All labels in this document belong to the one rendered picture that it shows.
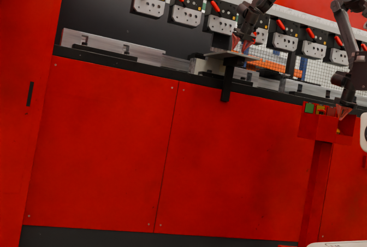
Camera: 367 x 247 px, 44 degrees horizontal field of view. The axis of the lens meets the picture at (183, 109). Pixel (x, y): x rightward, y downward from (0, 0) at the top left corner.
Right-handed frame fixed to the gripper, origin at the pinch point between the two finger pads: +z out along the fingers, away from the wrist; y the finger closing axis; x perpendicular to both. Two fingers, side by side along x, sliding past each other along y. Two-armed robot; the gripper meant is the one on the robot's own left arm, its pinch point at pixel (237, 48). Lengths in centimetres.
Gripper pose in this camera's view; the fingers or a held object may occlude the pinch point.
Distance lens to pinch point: 225.6
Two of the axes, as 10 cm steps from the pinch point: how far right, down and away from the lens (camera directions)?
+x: 2.5, 5.3, -8.1
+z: -3.4, 8.3, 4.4
